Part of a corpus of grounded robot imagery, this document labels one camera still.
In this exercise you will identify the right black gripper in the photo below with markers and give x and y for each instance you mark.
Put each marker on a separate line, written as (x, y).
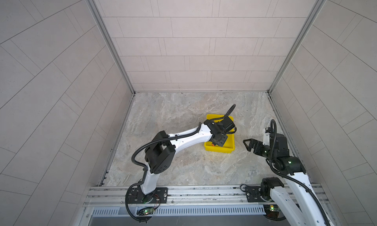
(257, 144)

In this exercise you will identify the left green circuit board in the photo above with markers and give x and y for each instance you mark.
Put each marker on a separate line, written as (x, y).
(146, 211)

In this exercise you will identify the green circuit board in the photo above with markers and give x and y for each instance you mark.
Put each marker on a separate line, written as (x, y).
(146, 211)
(272, 211)

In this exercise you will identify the yellow plastic bin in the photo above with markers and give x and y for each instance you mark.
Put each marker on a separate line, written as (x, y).
(229, 145)

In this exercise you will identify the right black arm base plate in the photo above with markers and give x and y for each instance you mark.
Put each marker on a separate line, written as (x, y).
(256, 193)

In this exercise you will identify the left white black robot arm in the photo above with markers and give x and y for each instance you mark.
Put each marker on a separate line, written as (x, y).
(160, 152)

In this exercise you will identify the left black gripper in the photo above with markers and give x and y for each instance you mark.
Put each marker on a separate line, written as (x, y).
(222, 142)

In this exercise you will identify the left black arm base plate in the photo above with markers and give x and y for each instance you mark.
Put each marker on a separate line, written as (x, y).
(136, 196)

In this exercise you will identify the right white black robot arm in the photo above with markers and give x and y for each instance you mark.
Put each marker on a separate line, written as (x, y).
(290, 190)

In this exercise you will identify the right green circuit board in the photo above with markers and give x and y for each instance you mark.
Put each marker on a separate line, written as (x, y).
(272, 211)

